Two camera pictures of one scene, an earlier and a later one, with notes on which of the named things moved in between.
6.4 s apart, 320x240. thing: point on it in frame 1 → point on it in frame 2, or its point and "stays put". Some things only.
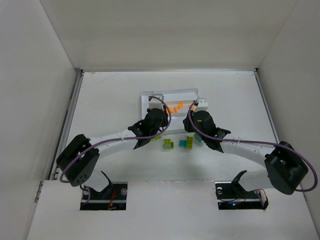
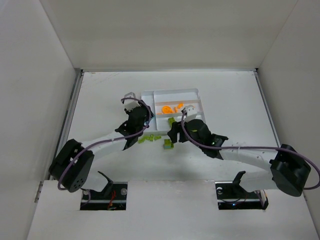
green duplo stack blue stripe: [168, 144] stays put
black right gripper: [194, 118] → [181, 129]
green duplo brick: [189, 142] → [171, 120]
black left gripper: [161, 117] → [141, 113]
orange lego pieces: [175, 109] stays put
